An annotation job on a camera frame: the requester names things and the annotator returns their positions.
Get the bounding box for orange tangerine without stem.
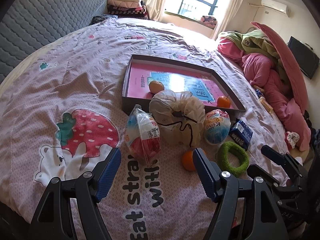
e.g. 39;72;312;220
181;150;196;172

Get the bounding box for blue and white toy egg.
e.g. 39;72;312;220
203;109;231;145

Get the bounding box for stack of folded blankets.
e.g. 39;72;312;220
107;0;149;20

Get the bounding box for dark cardboard box tray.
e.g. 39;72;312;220
121;54;246;120

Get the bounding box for green fuzzy ring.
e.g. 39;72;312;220
216;141;250;178

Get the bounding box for green blanket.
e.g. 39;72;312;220
217;29;289;83

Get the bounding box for blue snack packet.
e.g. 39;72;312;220
229;119;253;150

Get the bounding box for red toy egg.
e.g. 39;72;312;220
124;105;161;166

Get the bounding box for white air conditioner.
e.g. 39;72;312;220
261;0;290;17

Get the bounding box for white and pink scrunchie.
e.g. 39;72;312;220
285;131;300;151

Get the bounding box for orange tangerine with stem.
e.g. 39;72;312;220
217;95;231;108

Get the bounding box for walnut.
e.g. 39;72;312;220
149;80;165;94

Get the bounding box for small blue candy wrapper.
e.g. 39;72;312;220
255;89;264;98

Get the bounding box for grey quilted headboard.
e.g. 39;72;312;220
1;0;107;80

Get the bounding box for black television screen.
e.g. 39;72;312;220
287;36;319;79

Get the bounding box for dark cloth near headboard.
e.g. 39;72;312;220
89;14;118;25

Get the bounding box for pink and blue book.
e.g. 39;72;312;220
126;61;232;107

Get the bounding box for pink crumpled duvet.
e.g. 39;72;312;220
217;37;311;151

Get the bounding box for beige mesh drawstring pouch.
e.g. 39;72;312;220
149;90;205;148

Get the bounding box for pink strawberry print bedsheet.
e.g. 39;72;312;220
1;19;288;239

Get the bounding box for patterned cushion on windowsill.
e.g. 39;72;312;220
200;16;217;29

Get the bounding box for cream right curtain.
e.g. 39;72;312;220
210;0;243;40

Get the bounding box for yellow snack packet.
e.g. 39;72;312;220
259;96;273;114

